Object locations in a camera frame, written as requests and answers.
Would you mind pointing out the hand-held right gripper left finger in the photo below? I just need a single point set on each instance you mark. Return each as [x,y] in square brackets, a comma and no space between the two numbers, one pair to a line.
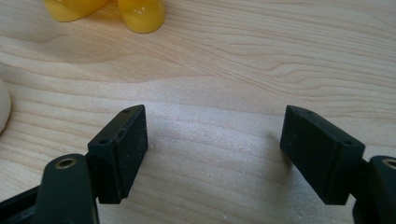
[120,155]

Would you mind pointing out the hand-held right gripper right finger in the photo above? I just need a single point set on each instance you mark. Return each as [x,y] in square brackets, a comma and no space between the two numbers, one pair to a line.
[320,155]

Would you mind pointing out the white round object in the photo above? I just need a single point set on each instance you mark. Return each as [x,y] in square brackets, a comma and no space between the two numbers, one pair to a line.
[3,105]

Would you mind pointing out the yellow plastic cup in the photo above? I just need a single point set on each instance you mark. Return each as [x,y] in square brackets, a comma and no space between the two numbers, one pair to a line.
[141,14]
[70,9]

